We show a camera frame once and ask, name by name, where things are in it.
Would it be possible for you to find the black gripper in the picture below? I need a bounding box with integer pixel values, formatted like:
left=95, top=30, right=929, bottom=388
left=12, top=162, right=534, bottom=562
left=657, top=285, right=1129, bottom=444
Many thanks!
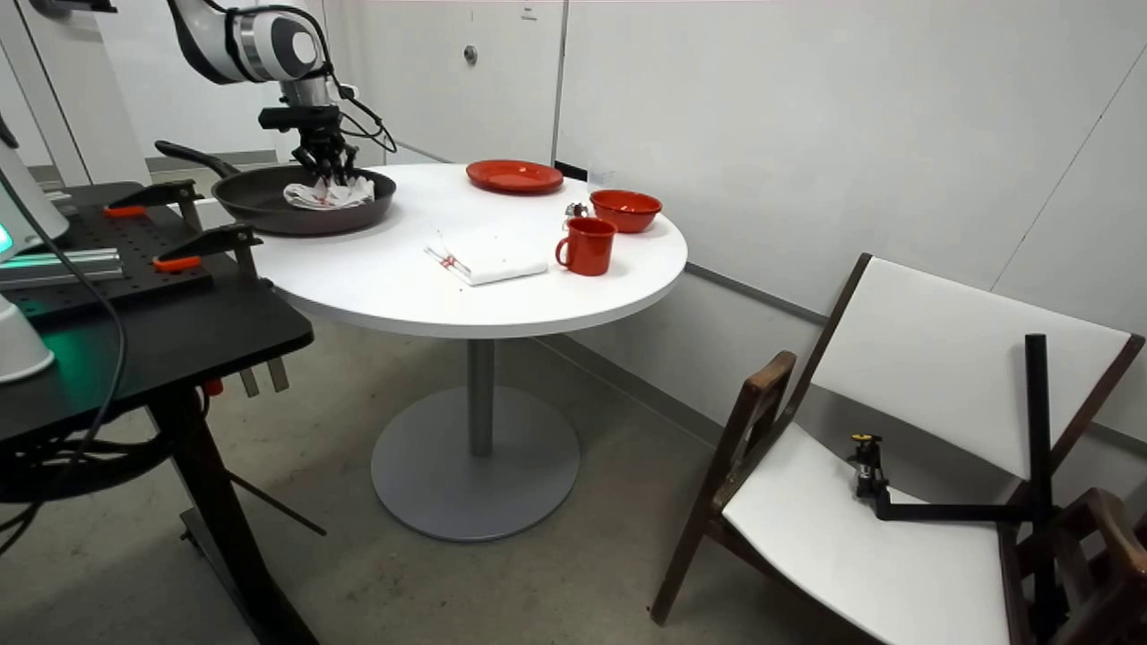
left=259, top=109, right=356, bottom=169

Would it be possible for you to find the white red striped towel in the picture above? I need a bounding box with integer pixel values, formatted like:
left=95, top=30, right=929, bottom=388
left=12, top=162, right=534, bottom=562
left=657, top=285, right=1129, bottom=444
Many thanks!
left=282, top=174, right=374, bottom=210

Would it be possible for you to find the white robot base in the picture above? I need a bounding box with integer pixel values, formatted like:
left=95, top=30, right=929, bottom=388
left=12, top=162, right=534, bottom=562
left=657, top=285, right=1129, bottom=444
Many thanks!
left=0, top=144, right=69, bottom=384

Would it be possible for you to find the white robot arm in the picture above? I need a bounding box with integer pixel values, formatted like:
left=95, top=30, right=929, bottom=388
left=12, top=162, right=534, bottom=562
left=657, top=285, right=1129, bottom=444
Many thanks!
left=166, top=0, right=352, bottom=174

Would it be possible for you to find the black frying pan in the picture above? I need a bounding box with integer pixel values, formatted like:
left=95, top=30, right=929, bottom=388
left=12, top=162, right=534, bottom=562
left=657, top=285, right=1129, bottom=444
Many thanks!
left=158, top=141, right=395, bottom=235

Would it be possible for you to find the orange black clamp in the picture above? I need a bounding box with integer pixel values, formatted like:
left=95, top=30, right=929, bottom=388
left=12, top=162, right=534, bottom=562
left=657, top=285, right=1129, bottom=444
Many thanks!
left=101, top=180, right=199, bottom=228
left=152, top=223, right=291, bottom=396

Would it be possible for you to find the round white table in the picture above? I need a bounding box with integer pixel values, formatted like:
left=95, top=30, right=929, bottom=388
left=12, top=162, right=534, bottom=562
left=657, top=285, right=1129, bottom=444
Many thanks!
left=259, top=163, right=688, bottom=541

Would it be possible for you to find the red plate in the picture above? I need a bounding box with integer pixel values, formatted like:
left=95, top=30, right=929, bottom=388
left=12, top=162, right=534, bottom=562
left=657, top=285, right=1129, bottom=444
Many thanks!
left=465, top=159, right=561, bottom=197

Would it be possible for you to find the black robot desk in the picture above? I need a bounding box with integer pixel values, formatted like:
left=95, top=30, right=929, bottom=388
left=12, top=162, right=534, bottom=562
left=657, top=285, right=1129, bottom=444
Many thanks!
left=0, top=174, right=331, bottom=645

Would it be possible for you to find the red mug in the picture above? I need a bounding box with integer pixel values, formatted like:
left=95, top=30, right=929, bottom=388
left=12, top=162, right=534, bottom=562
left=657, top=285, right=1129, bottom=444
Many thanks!
left=554, top=220, right=614, bottom=275

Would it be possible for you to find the red bowl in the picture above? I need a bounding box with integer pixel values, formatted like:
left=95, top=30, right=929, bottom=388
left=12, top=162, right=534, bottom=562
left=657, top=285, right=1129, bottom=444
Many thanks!
left=590, top=191, right=664, bottom=232

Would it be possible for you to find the wooden white folding chair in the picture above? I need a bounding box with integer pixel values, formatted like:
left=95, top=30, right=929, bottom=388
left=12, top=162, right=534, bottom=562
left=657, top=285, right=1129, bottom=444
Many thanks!
left=651, top=253, right=1142, bottom=645

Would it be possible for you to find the black camera stand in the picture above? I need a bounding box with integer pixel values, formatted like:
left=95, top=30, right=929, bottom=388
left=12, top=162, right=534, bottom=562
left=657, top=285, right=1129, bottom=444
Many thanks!
left=835, top=327, right=1055, bottom=645

